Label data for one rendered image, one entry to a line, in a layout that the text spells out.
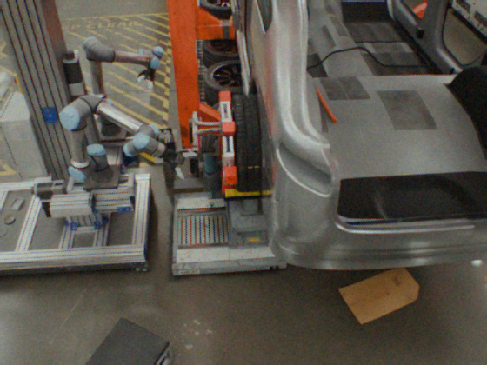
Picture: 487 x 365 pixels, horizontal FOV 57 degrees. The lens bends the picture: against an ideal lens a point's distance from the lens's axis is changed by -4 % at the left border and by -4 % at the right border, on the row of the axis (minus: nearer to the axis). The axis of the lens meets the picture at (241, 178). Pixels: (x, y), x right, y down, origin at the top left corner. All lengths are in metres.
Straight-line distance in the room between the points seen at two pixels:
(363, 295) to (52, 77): 2.48
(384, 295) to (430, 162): 1.01
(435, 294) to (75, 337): 2.52
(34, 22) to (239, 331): 2.24
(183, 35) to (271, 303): 1.91
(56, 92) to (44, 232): 1.23
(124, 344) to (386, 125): 2.12
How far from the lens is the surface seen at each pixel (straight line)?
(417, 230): 2.29
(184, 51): 3.23
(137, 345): 2.83
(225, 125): 2.82
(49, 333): 3.44
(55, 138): 3.12
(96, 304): 3.46
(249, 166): 2.87
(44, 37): 2.77
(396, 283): 3.58
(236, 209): 3.57
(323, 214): 2.12
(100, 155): 2.93
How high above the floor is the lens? 2.79
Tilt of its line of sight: 42 degrees down
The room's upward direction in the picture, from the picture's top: straight up
